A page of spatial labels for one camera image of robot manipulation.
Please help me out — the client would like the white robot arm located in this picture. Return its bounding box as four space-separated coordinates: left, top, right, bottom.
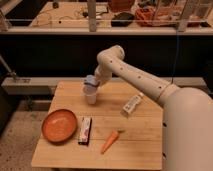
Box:
84 45 213 171

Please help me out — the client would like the white ceramic cup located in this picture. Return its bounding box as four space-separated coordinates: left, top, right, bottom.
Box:
83 85 97 105

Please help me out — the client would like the grey metal bench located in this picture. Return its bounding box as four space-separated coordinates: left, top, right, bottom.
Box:
1 77 209 95

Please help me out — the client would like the dark snack bar packet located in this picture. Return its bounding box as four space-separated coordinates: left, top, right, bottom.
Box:
78 117 92 145

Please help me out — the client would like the orange bowl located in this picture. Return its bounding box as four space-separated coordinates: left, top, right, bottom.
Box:
42 109 77 143

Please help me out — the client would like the orange carrot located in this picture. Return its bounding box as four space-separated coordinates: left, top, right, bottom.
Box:
100 130 123 154

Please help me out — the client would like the black bag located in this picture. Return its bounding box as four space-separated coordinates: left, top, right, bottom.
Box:
111 12 134 27

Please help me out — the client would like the wooden table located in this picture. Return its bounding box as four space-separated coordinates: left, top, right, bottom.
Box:
31 82 162 171

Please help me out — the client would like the blue cable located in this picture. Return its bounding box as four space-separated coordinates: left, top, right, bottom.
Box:
171 33 181 84

